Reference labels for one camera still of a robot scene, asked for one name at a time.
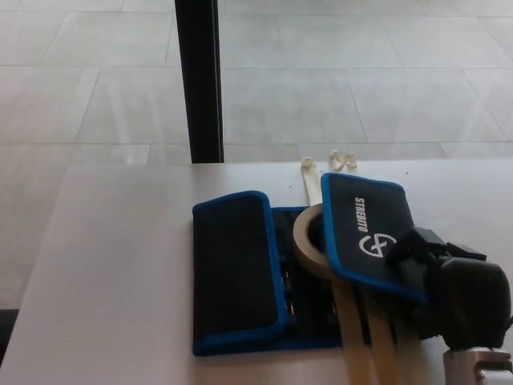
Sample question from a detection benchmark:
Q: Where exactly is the black blue-trimmed toolkit case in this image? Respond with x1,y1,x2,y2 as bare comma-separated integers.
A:
191,172,432,357

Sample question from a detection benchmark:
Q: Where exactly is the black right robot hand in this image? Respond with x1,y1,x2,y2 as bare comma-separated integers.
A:
384,226,513,352

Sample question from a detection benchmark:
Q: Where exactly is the black vertical post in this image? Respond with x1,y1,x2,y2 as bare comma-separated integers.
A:
174,0,225,164

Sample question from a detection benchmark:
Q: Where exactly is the beige masking tape roll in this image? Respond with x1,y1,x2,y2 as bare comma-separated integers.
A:
292,203,336,282

